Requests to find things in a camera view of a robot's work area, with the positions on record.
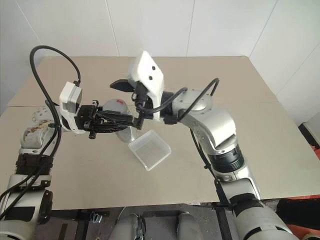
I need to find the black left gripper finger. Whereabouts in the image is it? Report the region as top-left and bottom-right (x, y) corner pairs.
(95, 123), (131, 134)
(98, 110), (137, 126)

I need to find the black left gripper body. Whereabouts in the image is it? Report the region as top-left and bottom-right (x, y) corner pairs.
(74, 99), (105, 140)

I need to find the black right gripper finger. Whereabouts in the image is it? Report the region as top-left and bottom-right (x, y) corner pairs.
(109, 79), (135, 93)
(133, 115), (145, 131)

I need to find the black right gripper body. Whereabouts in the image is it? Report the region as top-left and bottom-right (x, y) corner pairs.
(131, 81), (155, 120)

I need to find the silver jar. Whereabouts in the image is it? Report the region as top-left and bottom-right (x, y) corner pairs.
(113, 109), (140, 144)

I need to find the grey jar lid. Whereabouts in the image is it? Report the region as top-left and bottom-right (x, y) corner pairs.
(103, 98), (130, 117)

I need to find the clear plastic box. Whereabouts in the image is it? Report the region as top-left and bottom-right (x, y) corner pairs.
(127, 131), (173, 172)

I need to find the small metal clamp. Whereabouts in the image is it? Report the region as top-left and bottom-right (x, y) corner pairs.
(90, 210), (103, 224)

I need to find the orange object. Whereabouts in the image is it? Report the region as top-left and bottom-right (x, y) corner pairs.
(309, 142), (320, 161)

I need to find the black rounded object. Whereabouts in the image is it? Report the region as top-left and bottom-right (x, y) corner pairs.
(274, 198), (320, 231)

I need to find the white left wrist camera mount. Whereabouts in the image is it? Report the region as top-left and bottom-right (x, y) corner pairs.
(58, 81), (87, 136)

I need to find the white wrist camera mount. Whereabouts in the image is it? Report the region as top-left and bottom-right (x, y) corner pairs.
(58, 81), (87, 136)
(127, 50), (166, 123)

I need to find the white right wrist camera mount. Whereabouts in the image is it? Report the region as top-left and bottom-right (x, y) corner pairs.
(127, 50), (166, 123)

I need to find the black table frame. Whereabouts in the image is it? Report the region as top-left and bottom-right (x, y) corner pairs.
(48, 201), (232, 240)

